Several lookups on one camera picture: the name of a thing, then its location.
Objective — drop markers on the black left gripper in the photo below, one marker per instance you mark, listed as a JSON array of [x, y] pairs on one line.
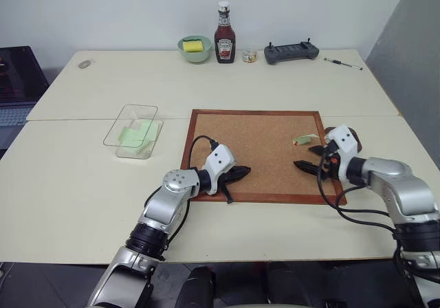
[[228, 175]]

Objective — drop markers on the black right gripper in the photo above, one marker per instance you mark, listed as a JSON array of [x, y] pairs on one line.
[[330, 165]]

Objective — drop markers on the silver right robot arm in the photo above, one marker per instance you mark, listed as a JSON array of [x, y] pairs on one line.
[[405, 184]]

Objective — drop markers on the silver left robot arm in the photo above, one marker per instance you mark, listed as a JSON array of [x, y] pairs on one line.
[[161, 208]]

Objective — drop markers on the brown round tray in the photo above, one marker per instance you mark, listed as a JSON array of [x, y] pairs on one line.
[[358, 141]]

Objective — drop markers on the green sticky note stack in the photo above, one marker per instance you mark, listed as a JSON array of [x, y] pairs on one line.
[[135, 137]]

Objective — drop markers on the clear plastic box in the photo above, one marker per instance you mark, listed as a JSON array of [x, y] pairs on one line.
[[134, 113]]

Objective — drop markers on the wood-framed cork board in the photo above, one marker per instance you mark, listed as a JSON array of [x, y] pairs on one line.
[[261, 143]]

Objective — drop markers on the black and white pen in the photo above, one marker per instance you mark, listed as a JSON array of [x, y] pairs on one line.
[[343, 63]]

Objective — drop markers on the dark grey remote controller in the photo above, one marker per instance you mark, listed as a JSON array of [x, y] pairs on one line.
[[290, 52]]

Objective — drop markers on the dark rounded shape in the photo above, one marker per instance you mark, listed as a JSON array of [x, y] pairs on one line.
[[197, 287]]

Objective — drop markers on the small glass jar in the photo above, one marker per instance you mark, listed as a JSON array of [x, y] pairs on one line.
[[249, 57]]

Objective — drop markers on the pale green bowl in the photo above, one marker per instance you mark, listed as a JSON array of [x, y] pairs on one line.
[[194, 57]]

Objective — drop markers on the red ketchup bottle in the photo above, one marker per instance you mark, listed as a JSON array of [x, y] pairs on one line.
[[225, 43]]

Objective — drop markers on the yellow sponge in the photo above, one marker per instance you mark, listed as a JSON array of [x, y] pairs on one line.
[[193, 45]]

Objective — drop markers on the small clear round object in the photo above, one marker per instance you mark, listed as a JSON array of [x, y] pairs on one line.
[[86, 64]]

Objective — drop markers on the grey laptop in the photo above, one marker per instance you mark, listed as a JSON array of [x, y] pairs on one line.
[[17, 74]]

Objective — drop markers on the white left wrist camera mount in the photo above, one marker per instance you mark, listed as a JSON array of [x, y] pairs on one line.
[[220, 158]]

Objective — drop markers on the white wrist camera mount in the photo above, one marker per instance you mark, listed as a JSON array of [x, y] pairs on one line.
[[343, 143], [220, 158]]

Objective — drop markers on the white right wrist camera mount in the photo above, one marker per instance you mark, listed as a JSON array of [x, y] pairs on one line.
[[343, 143]]

